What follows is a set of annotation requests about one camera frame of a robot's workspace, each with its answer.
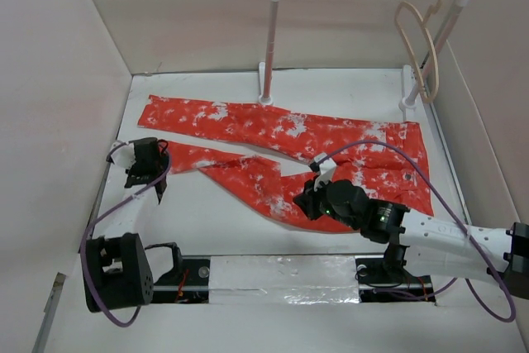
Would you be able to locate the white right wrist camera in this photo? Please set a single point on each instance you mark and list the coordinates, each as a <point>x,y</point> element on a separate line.
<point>324,167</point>

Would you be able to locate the orange white-speckled trousers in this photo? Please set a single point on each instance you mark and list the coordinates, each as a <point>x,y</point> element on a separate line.
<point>258,182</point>

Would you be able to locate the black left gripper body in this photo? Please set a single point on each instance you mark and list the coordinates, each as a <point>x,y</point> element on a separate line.
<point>162,164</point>

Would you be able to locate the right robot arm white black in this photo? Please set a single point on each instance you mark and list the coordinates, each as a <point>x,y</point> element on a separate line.
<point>423,245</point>

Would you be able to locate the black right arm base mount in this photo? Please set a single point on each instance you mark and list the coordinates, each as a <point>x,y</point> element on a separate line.
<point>382,279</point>

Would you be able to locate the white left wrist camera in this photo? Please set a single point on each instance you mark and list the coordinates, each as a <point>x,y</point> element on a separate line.
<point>122,154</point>

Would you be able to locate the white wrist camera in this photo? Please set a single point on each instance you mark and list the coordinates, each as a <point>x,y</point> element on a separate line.
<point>122,154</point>
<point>324,167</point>

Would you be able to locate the wooden clothes hanger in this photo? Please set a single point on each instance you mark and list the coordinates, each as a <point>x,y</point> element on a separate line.
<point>427,78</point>

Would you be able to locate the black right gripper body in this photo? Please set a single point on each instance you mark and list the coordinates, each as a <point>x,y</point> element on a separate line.
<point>318,203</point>

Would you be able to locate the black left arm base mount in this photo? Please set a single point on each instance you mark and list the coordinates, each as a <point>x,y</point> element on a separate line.
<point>178,278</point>

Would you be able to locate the silver foil tape strip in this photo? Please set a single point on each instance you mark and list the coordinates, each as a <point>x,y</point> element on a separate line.
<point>283,279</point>

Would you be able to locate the white clothes rack with metal bar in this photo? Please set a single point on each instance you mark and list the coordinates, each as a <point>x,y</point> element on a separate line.
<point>347,33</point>

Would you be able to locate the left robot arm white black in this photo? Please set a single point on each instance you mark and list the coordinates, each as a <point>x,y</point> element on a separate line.
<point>118,270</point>

